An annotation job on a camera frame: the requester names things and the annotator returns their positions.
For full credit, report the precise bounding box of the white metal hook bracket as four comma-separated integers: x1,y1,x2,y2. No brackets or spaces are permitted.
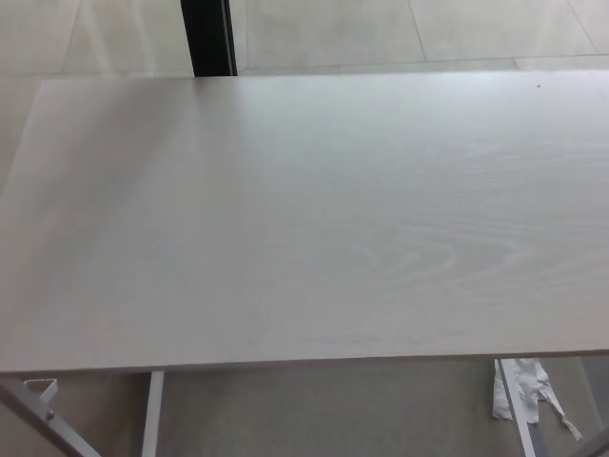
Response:
23,377,59,407

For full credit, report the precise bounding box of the white slanted table leg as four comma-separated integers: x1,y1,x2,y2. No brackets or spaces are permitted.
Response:
494,357,547,457

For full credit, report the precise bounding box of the white crumpled paper strip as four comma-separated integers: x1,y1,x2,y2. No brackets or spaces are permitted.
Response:
489,356,584,442

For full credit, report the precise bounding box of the white straight table leg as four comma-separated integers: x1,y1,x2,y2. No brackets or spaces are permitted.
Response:
141,370,166,457

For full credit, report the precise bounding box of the black vertical post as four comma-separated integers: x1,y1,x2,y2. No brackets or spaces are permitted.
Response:
180,0,239,78

